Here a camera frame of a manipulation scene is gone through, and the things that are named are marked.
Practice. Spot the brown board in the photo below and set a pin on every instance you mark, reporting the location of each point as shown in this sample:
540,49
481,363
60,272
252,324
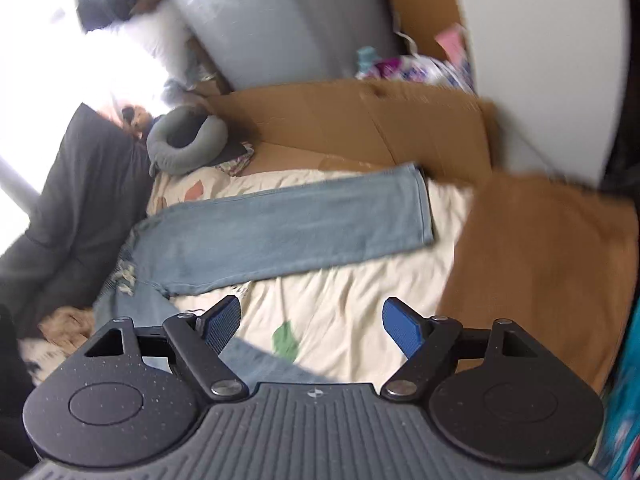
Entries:
425,5

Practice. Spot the black cloth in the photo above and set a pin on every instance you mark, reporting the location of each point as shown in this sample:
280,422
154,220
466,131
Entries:
232,154

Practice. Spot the white fluffy patterned blanket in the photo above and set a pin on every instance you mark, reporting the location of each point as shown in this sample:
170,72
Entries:
42,360

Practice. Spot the light blue jeans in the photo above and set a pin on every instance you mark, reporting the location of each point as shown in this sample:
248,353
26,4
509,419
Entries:
300,225

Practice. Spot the pink bottle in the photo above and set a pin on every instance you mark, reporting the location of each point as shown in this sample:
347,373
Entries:
452,42

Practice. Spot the white pillow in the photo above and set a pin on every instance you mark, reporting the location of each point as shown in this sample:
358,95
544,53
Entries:
155,35

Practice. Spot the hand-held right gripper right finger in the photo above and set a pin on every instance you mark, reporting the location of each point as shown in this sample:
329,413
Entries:
402,325

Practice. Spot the cream bear print bedsheet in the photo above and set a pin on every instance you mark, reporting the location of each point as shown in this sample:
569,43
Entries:
350,300

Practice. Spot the light blue bottle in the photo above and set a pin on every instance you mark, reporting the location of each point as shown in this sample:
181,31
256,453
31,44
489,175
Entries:
366,60

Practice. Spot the teal garment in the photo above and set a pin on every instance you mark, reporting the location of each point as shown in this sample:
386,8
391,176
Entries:
625,410

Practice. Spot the grey appliance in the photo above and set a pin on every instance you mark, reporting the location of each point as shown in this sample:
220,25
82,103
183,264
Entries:
280,20

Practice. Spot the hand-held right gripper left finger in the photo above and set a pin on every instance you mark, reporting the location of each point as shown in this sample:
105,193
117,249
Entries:
222,322

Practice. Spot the grey neck pillow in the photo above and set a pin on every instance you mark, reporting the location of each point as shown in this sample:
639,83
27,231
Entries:
160,140

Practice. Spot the brown teddy bear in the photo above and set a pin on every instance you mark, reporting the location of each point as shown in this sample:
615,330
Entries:
136,117

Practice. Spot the purple packet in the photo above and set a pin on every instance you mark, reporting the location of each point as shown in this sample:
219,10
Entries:
390,67

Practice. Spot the white printed packet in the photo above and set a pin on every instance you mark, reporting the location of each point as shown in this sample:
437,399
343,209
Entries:
440,72

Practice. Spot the floral print cloth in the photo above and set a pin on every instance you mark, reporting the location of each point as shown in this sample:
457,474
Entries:
240,167

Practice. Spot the beige garment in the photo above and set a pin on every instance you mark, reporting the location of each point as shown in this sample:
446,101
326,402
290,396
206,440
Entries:
65,322

